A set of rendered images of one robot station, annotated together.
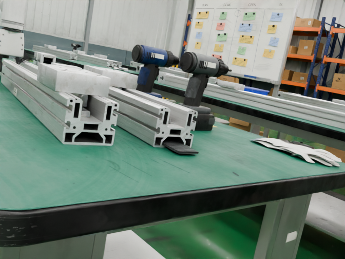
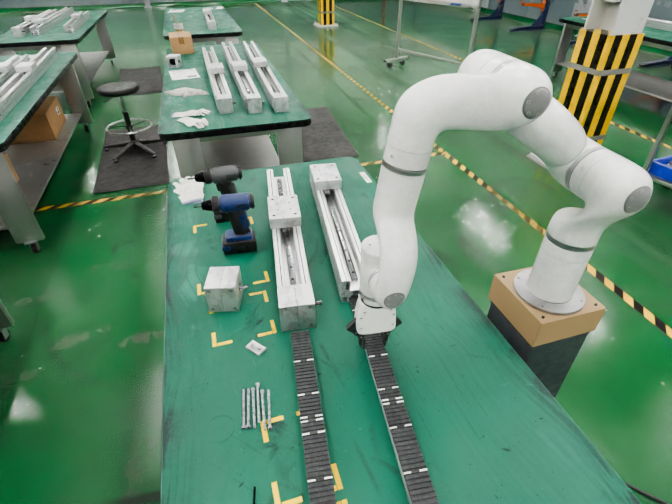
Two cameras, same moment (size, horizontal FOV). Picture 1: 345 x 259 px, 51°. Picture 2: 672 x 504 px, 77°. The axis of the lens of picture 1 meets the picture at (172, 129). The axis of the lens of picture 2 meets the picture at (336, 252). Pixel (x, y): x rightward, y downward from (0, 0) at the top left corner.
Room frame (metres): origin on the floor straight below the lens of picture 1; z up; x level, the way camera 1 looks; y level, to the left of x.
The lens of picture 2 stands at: (2.22, 0.94, 1.68)
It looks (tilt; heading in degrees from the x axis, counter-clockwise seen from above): 37 degrees down; 204
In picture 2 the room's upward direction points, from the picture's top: straight up
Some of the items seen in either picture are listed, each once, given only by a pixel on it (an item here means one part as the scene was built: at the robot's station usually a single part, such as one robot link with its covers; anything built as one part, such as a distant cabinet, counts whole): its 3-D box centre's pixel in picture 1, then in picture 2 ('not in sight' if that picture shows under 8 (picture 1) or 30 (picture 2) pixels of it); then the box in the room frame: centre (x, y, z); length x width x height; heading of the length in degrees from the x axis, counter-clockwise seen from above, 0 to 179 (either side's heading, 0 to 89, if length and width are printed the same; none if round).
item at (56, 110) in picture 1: (41, 89); (335, 220); (0.99, 0.37, 0.82); 0.80 x 0.10 x 0.09; 34
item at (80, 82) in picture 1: (71, 85); (325, 179); (0.79, 0.23, 0.87); 0.16 x 0.11 x 0.07; 34
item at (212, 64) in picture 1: (204, 92); (218, 194); (1.10, -0.07, 0.89); 0.20 x 0.08 x 0.22; 132
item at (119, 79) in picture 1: (108, 80); (284, 214); (1.10, 0.22, 0.87); 0.16 x 0.11 x 0.07; 34
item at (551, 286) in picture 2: not in sight; (558, 266); (1.16, 1.12, 0.96); 0.19 x 0.19 x 0.18
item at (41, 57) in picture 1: (44, 61); not in sight; (2.32, 0.88, 0.83); 0.11 x 0.10 x 0.10; 123
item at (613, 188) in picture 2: not in sight; (597, 204); (1.18, 1.14, 1.17); 0.19 x 0.12 x 0.24; 39
